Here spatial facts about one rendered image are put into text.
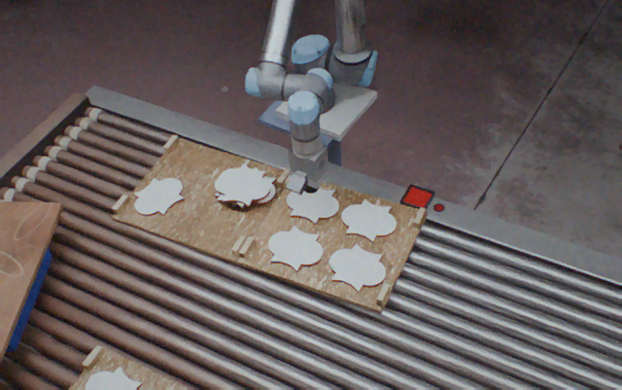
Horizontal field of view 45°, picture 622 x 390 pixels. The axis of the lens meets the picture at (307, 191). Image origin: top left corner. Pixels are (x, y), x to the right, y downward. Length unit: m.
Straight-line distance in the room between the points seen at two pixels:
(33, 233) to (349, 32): 1.03
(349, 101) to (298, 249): 0.67
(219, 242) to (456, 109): 2.02
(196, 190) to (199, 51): 2.19
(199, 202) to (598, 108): 2.33
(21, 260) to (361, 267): 0.87
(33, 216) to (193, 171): 0.47
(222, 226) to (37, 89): 2.43
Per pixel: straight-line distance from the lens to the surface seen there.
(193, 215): 2.14
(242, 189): 2.10
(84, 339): 1.99
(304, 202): 2.10
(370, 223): 2.04
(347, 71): 2.29
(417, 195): 2.13
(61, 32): 4.75
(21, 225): 2.14
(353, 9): 2.15
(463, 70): 4.05
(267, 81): 1.94
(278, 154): 2.29
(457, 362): 1.84
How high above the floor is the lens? 2.51
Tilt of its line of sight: 47 degrees down
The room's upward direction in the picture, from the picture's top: 6 degrees counter-clockwise
